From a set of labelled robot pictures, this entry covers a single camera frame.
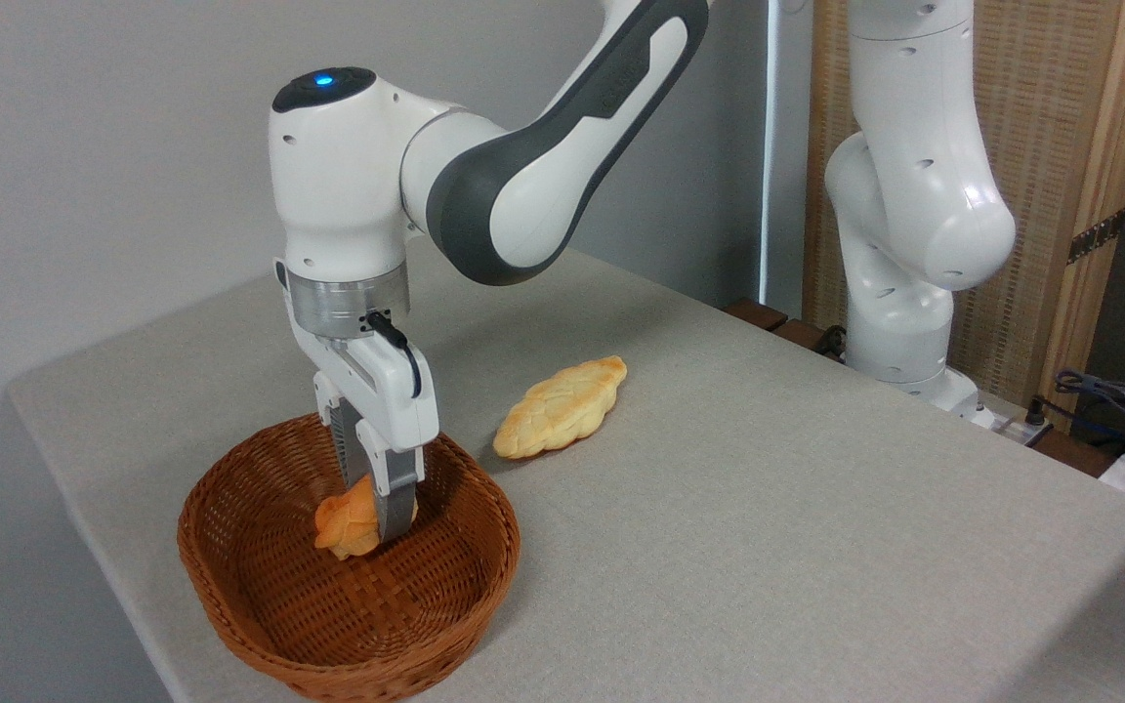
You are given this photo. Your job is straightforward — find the wooden woven folding screen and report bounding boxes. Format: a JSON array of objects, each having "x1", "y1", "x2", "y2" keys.
[{"x1": 802, "y1": 0, "x2": 1125, "y2": 431}]

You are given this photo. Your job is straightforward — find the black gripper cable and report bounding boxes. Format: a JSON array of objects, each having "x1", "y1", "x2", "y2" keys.
[{"x1": 366, "y1": 310, "x2": 423, "y2": 400}]

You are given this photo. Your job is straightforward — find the dark metal screen hinge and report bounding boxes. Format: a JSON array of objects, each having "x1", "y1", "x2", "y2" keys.
[{"x1": 1066, "y1": 206, "x2": 1125, "y2": 266}]

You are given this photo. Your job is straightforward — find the round orange bread roll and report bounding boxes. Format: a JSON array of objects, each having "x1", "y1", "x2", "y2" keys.
[{"x1": 313, "y1": 474, "x2": 420, "y2": 561}]

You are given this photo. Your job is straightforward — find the bundle of dark cables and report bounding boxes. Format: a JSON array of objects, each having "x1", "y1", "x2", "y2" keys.
[{"x1": 1054, "y1": 368, "x2": 1125, "y2": 460}]

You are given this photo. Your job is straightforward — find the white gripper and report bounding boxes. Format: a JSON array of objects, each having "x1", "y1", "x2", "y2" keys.
[{"x1": 273, "y1": 258, "x2": 441, "y2": 544}]

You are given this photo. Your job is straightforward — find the long braided bread loaf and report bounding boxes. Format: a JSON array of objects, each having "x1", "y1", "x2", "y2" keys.
[{"x1": 492, "y1": 355, "x2": 629, "y2": 460}]

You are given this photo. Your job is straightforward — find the brown wicker basket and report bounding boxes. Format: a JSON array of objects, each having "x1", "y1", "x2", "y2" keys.
[{"x1": 177, "y1": 410, "x2": 522, "y2": 703}]

